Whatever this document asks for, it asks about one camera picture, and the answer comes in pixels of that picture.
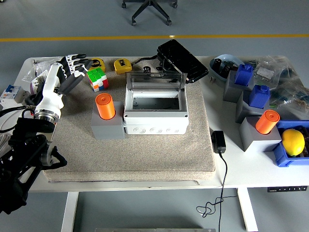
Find black adapter cord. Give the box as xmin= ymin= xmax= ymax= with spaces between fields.
xmin=196 ymin=151 xmax=239 ymax=232

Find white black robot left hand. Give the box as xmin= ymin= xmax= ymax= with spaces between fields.
xmin=34 ymin=53 xmax=94 ymax=119

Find clear bags of small parts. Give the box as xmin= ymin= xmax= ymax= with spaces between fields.
xmin=23 ymin=58 xmax=61 ymax=95

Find grey junction box clear lid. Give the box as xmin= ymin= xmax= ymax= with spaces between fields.
xmin=123 ymin=71 xmax=189 ymax=135

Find black table control panel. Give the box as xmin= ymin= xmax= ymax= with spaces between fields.
xmin=267 ymin=185 xmax=309 ymax=193

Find blue plastic block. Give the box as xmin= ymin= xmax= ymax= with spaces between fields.
xmin=248 ymin=84 xmax=270 ymax=109
xmin=234 ymin=63 xmax=253 ymax=87

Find white circuit breaker blue lever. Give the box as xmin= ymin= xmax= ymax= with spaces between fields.
xmin=0 ymin=84 xmax=24 ymax=108

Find white table leg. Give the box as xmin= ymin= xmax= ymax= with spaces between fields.
xmin=237 ymin=188 xmax=258 ymax=232
xmin=60 ymin=192 xmax=79 ymax=232

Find grey holder block with hole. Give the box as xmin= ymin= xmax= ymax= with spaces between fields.
xmin=91 ymin=101 xmax=126 ymax=140

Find black thick cable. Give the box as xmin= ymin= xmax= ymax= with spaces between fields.
xmin=132 ymin=55 xmax=160 ymax=66

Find black flat ribbed device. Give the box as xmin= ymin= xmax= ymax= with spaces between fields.
xmin=156 ymin=39 xmax=210 ymax=84

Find grey-brown mat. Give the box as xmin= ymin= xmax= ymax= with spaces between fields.
xmin=43 ymin=57 xmax=216 ymax=183

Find yellow lemon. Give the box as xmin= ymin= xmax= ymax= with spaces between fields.
xmin=281 ymin=129 xmax=306 ymax=157

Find black power adapter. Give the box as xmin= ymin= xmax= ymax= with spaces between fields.
xmin=211 ymin=130 xmax=227 ymax=154

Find blue storage bin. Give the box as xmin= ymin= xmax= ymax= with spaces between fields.
xmin=273 ymin=120 xmax=309 ymax=168

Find colourful puzzle cube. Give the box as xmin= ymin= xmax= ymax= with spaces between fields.
xmin=86 ymin=67 xmax=109 ymax=93

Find clear bag of electronic parts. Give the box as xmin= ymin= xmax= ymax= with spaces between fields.
xmin=248 ymin=55 xmax=294 ymax=85
xmin=267 ymin=77 xmax=309 ymax=120

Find white cable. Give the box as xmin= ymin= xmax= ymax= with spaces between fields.
xmin=0 ymin=119 xmax=15 ymax=150

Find yellow tape measure black face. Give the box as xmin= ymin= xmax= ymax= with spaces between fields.
xmin=90 ymin=58 xmax=106 ymax=73

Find black office chair base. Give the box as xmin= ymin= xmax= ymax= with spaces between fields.
xmin=121 ymin=0 xmax=179 ymax=27

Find orange cylinder battery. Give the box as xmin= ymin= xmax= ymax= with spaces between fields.
xmin=95 ymin=93 xmax=116 ymax=120
xmin=255 ymin=109 xmax=281 ymax=135

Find light blue bowl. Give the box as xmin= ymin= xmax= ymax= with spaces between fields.
xmin=209 ymin=54 xmax=246 ymax=84

